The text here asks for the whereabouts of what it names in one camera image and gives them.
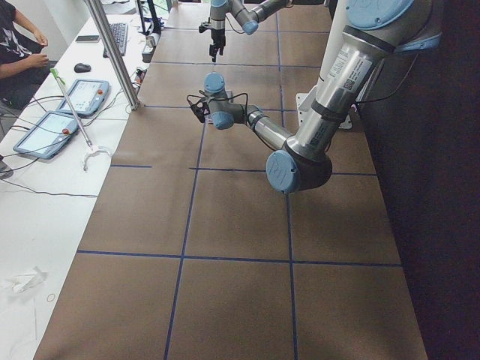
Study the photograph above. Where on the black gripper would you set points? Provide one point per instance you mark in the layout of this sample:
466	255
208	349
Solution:
215	35

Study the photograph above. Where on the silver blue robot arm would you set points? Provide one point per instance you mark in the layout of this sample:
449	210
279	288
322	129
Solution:
363	33
248	20

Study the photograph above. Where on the small metal cup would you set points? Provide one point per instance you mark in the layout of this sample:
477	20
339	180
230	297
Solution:
151	40

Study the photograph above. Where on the black keyboard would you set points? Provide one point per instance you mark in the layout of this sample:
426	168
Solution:
120	34

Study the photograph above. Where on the black computer mouse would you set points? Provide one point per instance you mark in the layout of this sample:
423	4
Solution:
82	68

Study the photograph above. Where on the upper blue teach pendant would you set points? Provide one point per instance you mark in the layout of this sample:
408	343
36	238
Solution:
87	95

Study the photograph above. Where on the blue teach pendant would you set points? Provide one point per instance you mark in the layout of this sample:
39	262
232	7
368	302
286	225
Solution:
87	95
47	136

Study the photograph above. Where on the black smartphone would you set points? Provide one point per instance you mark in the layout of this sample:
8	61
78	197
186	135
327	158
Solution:
88	38

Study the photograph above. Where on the long metal reacher rod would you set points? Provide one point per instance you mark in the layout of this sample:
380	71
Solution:
93	150

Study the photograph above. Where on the lower blue teach pendant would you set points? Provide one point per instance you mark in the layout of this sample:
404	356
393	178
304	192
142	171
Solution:
47	136

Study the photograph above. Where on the seated person black shirt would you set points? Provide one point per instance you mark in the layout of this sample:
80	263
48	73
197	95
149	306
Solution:
23	65

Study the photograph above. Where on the crumpled white tissue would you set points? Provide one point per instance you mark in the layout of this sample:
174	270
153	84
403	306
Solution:
22	283

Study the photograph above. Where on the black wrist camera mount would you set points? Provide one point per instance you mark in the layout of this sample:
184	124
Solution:
199	106

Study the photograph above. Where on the aluminium frame post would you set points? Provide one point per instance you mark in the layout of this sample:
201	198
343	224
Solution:
100	20

